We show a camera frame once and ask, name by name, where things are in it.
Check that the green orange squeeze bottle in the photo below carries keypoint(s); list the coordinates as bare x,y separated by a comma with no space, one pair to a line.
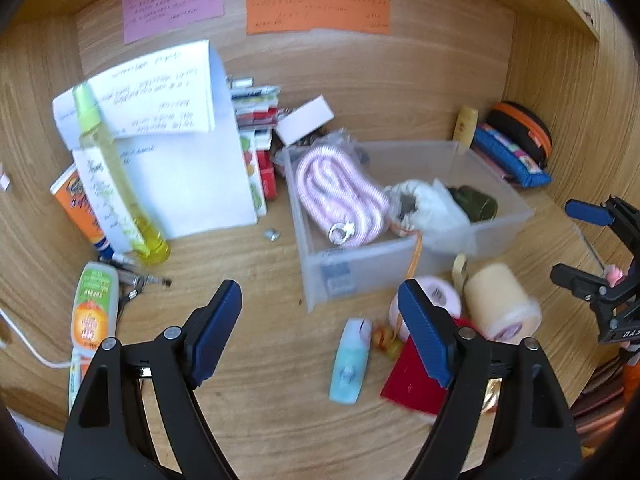
92,310

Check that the yellow-green spray bottle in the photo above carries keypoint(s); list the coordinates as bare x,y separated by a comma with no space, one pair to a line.
117,175

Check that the beige tape roll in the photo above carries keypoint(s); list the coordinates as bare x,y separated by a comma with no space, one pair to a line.
459,270

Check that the small metal cap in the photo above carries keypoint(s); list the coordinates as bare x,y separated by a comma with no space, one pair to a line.
270,234

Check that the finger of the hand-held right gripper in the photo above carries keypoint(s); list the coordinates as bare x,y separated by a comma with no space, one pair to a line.
589,211
577,278

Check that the orange paper note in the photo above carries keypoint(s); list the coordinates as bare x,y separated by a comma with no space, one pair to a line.
317,12

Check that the cream round container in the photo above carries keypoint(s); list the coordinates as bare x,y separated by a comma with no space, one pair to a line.
500,300

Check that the white black pen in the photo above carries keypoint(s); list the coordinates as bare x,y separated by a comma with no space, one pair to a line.
120,258

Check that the printed white paper card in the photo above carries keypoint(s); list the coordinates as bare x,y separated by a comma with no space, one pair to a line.
37,442

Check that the large white folded paper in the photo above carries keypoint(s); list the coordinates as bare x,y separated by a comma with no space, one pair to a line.
200,185

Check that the blue pencil case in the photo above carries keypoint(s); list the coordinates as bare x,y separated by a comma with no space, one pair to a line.
510,160

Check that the handwritten white paper sheet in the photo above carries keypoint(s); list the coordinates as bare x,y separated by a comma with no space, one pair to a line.
150,95

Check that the wooden desktop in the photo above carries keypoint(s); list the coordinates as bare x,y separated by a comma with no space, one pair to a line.
280,410

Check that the small colourful trinket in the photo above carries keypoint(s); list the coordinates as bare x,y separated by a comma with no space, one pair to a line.
384,341

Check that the red velvet pouch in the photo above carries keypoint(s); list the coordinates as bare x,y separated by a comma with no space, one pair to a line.
415,390

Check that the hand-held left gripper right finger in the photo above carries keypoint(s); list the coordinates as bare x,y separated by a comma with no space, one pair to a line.
425,335

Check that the red box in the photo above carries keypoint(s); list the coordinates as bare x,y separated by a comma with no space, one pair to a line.
267,175

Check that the light blue small bottle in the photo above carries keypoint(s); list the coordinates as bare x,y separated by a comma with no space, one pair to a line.
350,365

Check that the small white box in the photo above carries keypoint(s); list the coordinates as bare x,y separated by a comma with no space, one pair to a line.
302,120

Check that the striped red cloth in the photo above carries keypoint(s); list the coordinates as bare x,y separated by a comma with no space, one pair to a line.
605,405

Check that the orange sunscreen tube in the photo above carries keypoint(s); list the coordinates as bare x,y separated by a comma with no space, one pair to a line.
80,205

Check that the clear plastic wrapper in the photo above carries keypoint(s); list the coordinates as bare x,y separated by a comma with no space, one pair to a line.
345,140

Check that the pink round case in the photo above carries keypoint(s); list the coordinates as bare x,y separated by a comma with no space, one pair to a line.
442,297

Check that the fruit-printed white box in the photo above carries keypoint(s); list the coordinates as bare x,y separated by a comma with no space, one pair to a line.
252,175

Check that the orange ribbon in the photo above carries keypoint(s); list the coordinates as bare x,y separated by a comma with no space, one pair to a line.
416,255

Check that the stack of flat packets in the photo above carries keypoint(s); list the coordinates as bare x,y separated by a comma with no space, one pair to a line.
252,105

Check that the clear plastic bin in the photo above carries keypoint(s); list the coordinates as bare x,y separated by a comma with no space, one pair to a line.
350,265

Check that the black orange zip case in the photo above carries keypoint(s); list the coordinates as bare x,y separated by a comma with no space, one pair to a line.
522,127

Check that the pink paper note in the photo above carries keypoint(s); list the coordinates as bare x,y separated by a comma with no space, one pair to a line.
172,2

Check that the dark green jar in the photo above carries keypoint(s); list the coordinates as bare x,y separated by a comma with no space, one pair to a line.
477,205

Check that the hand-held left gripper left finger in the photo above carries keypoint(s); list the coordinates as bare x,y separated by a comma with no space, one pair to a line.
215,332

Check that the small yellow bottle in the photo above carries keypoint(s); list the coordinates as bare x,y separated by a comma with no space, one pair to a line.
466,127

